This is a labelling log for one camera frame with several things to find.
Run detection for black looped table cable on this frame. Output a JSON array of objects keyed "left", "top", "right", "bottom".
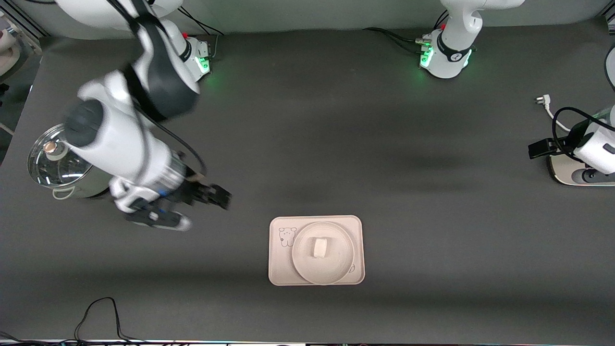
[{"left": 74, "top": 297, "right": 147, "bottom": 345}]

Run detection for white toaster power plug cord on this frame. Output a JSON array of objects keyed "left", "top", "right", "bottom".
[{"left": 534, "top": 95, "right": 573, "bottom": 134}]

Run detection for round cream plate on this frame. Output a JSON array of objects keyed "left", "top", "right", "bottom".
[{"left": 292, "top": 221, "right": 355, "bottom": 285}]

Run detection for black right arm base cables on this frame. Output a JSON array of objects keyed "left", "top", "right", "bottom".
[{"left": 180, "top": 7, "right": 225, "bottom": 59}]

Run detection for pale green electric pot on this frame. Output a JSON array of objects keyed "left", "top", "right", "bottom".
[{"left": 27, "top": 123, "right": 118, "bottom": 200}]

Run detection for white round background object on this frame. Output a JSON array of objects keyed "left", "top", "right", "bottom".
[{"left": 0, "top": 19, "right": 23, "bottom": 77}]

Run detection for black arm base cables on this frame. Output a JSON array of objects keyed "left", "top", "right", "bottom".
[
  {"left": 180, "top": 7, "right": 225, "bottom": 59},
  {"left": 362, "top": 10, "right": 450, "bottom": 54}
]

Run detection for cream rectangular rabbit tray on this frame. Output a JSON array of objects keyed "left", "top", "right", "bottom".
[{"left": 268, "top": 215, "right": 366, "bottom": 286}]

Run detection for black left arm base cables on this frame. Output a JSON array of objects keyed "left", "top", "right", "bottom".
[{"left": 362, "top": 10, "right": 450, "bottom": 54}]

